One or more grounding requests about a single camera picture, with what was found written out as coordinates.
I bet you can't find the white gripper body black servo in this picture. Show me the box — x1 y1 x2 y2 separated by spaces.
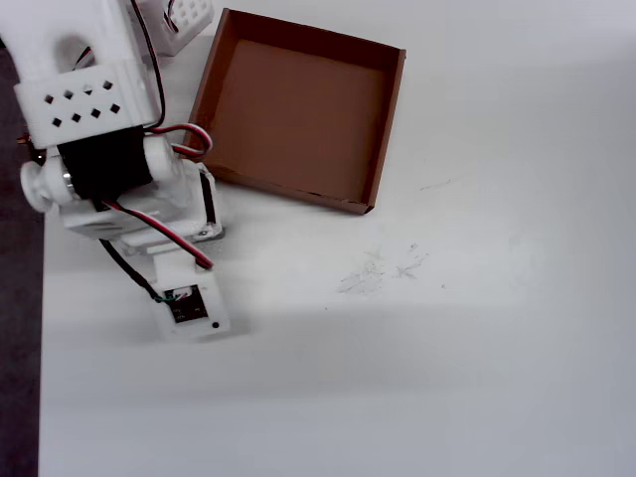
60 158 225 258

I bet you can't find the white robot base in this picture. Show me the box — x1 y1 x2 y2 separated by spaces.
158 0 216 57

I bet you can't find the brown cardboard box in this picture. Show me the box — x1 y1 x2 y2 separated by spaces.
181 7 408 217

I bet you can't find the metal table clamp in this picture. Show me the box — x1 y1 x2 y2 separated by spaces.
17 132 42 165

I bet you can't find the red black gripper servo cable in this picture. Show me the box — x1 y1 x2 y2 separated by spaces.
101 197 216 272

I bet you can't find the black camera cable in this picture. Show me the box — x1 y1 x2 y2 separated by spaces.
97 238 168 304

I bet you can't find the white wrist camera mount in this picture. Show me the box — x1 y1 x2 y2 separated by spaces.
148 246 233 344

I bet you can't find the red black arm servo cable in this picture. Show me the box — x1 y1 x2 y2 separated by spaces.
130 0 215 163

